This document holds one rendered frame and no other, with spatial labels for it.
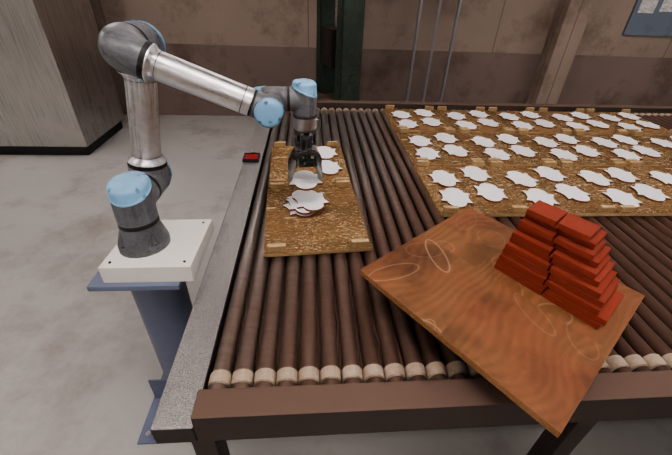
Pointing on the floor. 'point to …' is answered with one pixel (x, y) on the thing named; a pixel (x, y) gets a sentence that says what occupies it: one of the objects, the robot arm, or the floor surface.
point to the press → (340, 22)
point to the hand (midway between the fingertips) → (305, 179)
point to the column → (156, 327)
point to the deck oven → (51, 59)
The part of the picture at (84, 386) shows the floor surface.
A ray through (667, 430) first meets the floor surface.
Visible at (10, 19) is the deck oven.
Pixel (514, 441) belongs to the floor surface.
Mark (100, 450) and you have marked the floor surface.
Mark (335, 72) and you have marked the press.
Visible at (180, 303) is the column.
